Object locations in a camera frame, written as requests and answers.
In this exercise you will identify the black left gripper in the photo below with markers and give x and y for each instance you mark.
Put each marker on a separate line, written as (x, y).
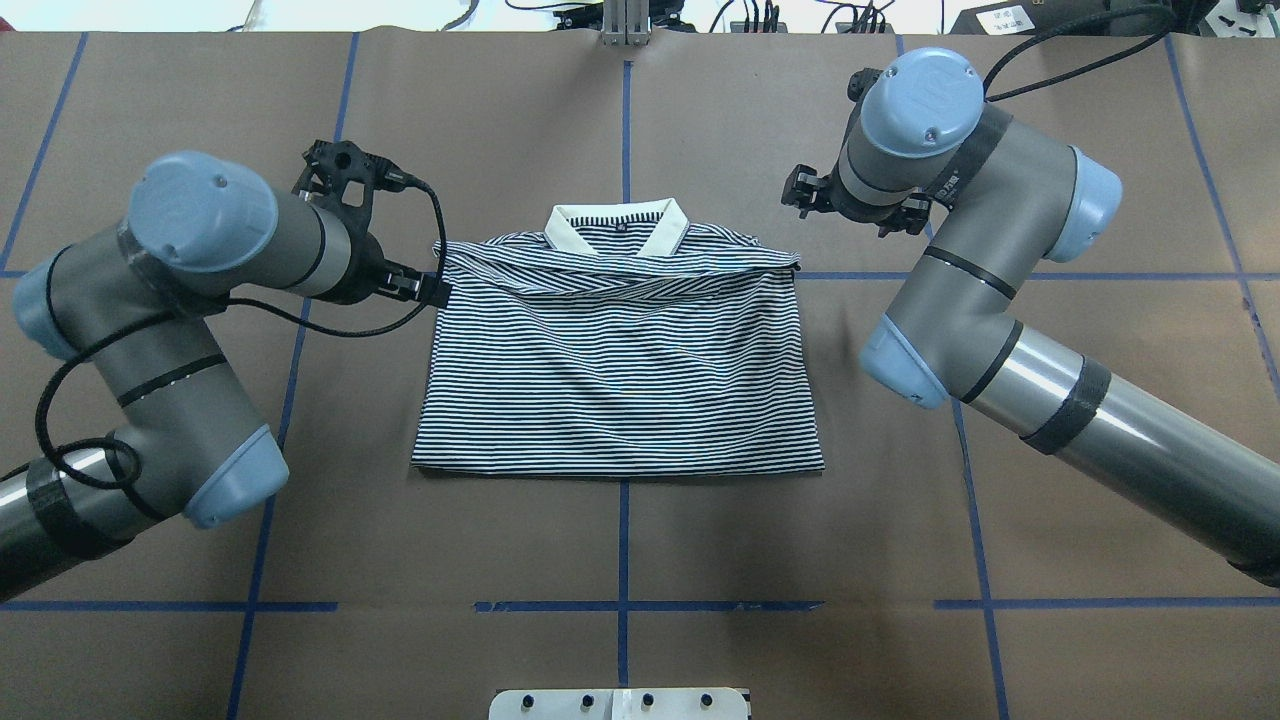
(372, 272)

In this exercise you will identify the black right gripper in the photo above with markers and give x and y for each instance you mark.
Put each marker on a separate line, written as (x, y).
(808, 190)

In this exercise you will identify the blue white striped polo shirt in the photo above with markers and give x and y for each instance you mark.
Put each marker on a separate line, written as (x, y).
(619, 341)

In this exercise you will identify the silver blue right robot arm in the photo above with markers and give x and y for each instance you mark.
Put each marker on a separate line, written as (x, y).
(921, 133)

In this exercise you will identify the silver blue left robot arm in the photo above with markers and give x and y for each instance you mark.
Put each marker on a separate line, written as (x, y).
(145, 418)

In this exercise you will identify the black power supply box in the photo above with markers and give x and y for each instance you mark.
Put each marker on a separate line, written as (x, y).
(1002, 18)

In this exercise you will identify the aluminium frame post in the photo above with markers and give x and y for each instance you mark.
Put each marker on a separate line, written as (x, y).
(626, 23)

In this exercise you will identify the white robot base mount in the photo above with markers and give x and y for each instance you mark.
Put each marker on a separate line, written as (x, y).
(622, 703)

